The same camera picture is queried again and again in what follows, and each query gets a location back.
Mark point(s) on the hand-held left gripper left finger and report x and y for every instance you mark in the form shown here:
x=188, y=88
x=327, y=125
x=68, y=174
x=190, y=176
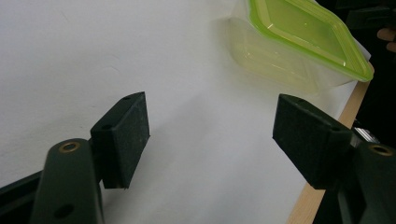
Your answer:
x=124, y=140

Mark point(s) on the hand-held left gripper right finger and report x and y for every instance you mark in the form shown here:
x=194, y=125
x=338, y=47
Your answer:
x=303, y=140

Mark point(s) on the green rimmed container lid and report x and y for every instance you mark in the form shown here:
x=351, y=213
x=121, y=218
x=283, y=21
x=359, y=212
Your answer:
x=306, y=29

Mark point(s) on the clear plastic food container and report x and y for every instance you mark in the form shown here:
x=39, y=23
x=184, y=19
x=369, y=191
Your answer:
x=267, y=59

